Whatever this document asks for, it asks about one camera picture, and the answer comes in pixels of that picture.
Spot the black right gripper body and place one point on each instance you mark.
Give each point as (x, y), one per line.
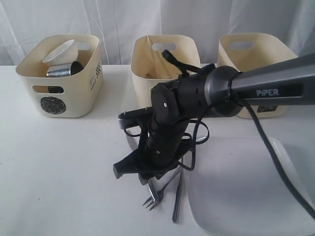
(162, 145)

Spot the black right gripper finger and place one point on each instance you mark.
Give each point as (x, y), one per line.
(145, 176)
(129, 165)

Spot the steel table knife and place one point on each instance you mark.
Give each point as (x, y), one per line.
(154, 196)

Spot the steel fork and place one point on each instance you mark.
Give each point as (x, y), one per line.
(154, 203)

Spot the steel spoon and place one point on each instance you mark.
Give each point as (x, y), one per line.
(175, 214)

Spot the wooden chopstick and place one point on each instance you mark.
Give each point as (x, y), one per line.
(161, 74)
(151, 75)

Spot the small steel cup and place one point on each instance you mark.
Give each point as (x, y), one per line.
(75, 68)

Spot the steel mug with handle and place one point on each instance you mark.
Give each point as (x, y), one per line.
(60, 70)

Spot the white plastic bowl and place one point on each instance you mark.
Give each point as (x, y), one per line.
(63, 54)

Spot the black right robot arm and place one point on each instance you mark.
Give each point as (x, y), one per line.
(210, 92)

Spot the cream bin with triangle mark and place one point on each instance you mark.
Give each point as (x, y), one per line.
(141, 63)

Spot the white square plate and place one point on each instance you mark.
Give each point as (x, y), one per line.
(235, 190)

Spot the cream bin with circle mark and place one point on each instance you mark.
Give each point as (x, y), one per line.
(80, 90)

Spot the cream bin with square mark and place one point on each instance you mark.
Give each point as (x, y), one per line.
(248, 51)

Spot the white backdrop curtain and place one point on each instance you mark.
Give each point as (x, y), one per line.
(119, 23)

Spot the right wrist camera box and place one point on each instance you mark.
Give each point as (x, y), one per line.
(134, 118)

